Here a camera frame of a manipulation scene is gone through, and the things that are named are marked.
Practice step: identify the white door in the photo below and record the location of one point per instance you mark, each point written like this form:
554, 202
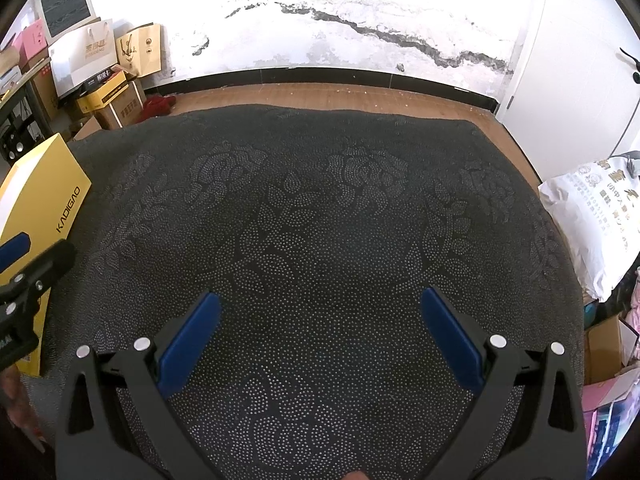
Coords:
575, 60

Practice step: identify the yellow cardboard box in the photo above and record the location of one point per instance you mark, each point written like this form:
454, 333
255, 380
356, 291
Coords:
112, 102

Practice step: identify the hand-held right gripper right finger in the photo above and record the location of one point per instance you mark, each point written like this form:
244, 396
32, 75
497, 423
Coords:
450, 335

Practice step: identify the brown paper bag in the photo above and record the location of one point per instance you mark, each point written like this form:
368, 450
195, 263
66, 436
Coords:
142, 50

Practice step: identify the pink box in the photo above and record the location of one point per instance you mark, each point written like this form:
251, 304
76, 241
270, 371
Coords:
31, 42

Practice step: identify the red cloth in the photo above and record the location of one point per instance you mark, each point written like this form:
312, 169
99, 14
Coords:
159, 106

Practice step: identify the yellow jewelry box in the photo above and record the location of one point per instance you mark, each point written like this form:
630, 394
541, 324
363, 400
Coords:
45, 185

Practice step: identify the white printed sack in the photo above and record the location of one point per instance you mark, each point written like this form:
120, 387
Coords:
595, 220

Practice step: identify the white paper bag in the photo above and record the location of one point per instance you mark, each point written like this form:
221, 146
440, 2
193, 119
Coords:
82, 60

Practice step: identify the white framed monitor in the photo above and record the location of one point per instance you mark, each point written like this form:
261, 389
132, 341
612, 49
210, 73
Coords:
65, 2

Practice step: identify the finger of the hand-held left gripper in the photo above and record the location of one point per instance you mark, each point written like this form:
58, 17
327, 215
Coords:
50, 262
15, 252

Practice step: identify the open cardboard box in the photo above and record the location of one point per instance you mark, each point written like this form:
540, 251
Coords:
602, 345

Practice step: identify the pink printed package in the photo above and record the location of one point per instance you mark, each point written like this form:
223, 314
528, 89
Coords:
612, 420

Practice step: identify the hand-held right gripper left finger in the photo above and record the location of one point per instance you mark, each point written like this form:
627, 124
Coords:
192, 337

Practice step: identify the person's left hand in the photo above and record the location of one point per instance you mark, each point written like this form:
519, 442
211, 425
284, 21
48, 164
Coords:
17, 402

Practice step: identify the black shelf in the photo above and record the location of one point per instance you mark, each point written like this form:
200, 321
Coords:
17, 125

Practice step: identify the dark dotted floral cloth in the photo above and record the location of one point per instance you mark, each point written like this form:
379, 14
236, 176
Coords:
320, 200

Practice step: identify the brown cardboard box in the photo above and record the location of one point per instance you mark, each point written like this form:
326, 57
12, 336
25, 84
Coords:
45, 92

